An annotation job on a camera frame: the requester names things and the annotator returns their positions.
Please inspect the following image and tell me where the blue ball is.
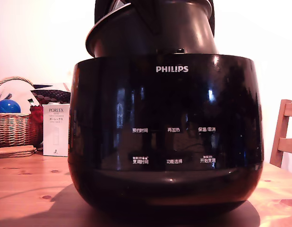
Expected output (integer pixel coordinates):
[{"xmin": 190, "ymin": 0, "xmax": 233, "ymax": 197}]
[{"xmin": 0, "ymin": 99, "xmax": 22, "ymax": 114}]

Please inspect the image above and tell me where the white Porlex box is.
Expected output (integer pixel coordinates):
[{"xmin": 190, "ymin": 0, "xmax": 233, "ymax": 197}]
[{"xmin": 43, "ymin": 103, "xmax": 71, "ymax": 157}]

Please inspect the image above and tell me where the woven wicker basket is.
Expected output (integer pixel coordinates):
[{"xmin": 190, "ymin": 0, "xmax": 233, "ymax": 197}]
[{"xmin": 0, "ymin": 76, "xmax": 43, "ymax": 148}]

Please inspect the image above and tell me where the wooden chair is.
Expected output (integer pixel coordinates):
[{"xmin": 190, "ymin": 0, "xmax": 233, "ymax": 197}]
[{"xmin": 269, "ymin": 99, "xmax": 292, "ymax": 169}]

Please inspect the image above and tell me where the dark polka dot cloth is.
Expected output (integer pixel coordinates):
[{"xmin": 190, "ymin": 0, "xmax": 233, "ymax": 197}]
[{"xmin": 30, "ymin": 89, "xmax": 72, "ymax": 104}]

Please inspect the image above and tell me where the black rice cooker lid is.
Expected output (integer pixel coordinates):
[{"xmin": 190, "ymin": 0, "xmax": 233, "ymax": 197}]
[{"xmin": 94, "ymin": 0, "xmax": 217, "ymax": 48}]

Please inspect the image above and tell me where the dark cooking pot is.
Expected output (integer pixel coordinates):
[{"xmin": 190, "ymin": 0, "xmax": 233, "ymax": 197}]
[{"xmin": 85, "ymin": 0, "xmax": 220, "ymax": 59}]

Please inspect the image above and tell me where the cork coaster stack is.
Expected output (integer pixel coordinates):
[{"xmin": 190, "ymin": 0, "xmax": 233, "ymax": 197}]
[{"xmin": 0, "ymin": 145, "xmax": 37, "ymax": 159}]

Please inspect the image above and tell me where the black Philips rice cooker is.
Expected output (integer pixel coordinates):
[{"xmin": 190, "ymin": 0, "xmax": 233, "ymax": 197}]
[{"xmin": 67, "ymin": 53, "xmax": 265, "ymax": 214}]

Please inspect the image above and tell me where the red knitted cloth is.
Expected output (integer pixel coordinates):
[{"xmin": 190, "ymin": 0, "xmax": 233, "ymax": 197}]
[{"xmin": 29, "ymin": 105, "xmax": 44, "ymax": 140}]

